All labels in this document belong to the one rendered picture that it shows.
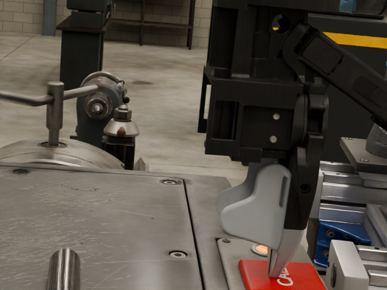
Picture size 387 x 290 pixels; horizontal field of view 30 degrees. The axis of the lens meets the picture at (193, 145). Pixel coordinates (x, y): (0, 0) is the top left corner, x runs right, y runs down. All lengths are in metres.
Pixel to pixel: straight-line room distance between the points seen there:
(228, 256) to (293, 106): 0.17
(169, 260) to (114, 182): 0.21
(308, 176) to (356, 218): 0.99
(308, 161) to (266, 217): 0.06
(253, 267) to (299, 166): 0.11
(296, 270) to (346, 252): 0.48
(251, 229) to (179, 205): 0.21
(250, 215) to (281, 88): 0.10
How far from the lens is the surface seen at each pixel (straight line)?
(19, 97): 0.91
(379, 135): 1.47
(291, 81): 0.50
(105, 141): 1.60
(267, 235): 0.52
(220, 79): 0.48
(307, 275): 0.57
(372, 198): 1.47
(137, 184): 0.77
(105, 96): 2.11
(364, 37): 5.76
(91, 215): 0.67
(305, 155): 0.49
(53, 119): 0.97
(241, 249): 0.62
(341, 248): 1.06
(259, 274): 0.56
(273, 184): 0.51
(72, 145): 1.00
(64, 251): 0.53
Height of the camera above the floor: 1.48
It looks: 13 degrees down
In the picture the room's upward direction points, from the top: 5 degrees clockwise
